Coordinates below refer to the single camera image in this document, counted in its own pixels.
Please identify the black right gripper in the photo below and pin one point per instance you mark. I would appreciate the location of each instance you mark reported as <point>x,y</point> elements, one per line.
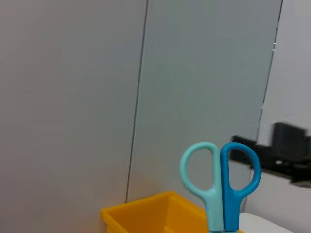
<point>286,155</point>

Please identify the blue capped scissors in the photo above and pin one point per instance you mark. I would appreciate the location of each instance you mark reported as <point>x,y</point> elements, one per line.
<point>216,206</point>

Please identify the yellow plastic storage bin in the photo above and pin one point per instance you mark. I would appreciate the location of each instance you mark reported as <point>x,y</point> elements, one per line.
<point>136,218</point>

